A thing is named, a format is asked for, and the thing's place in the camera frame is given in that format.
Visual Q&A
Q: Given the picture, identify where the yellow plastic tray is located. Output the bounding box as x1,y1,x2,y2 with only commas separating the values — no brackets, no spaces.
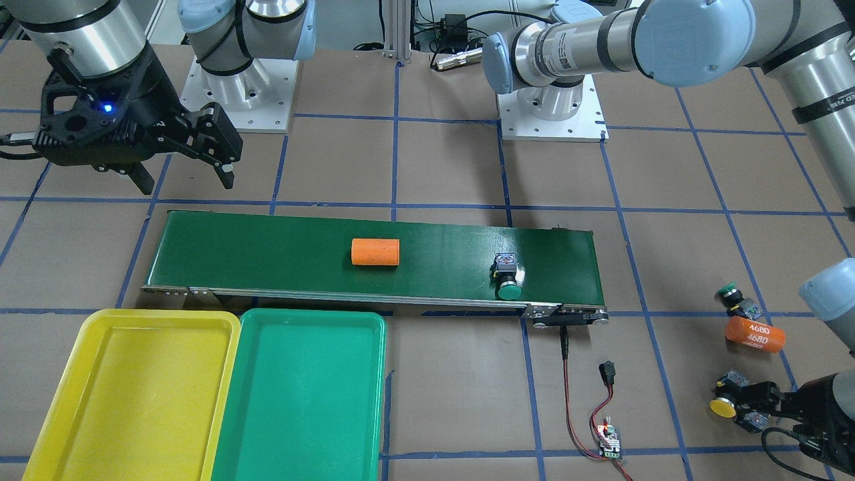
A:
23,309,240,480

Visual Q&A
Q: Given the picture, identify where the green conveyor belt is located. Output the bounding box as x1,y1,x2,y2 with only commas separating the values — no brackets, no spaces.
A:
142,210,610,327

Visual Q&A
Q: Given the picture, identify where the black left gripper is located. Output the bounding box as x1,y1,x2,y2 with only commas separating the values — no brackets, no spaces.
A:
729,371,854,476

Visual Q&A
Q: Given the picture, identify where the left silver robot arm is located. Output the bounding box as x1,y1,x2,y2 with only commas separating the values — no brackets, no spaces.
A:
482,1,853,218

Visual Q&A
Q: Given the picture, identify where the aluminium frame post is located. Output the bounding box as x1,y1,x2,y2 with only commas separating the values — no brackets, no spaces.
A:
381,1,414,65

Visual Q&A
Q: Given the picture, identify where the orange cylinder with 4680 label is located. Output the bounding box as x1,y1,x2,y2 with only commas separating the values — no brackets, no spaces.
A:
725,316,787,353

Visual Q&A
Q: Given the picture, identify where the red black power cable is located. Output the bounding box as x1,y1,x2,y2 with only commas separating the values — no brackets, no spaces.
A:
557,325,635,481

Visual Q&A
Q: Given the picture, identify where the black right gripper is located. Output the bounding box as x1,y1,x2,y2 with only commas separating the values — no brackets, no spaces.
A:
33,48,243,196

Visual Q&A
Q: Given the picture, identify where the plain orange cylinder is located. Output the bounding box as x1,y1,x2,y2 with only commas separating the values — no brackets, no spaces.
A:
351,238,400,266

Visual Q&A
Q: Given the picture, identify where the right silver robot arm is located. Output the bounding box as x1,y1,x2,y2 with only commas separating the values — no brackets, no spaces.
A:
2,1,317,195

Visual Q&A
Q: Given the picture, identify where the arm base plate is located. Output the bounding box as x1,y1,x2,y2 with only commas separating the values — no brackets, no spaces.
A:
180,59,301,134
497,74,610,142

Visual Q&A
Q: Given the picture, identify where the small motor controller board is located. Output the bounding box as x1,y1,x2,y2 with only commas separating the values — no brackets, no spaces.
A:
596,422,624,462

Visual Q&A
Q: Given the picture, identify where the green plastic tray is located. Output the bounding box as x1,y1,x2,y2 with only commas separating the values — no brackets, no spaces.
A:
212,308,387,480

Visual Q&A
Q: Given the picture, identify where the green push button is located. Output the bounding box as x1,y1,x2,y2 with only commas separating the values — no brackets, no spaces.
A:
491,253,522,301
714,283,764,321

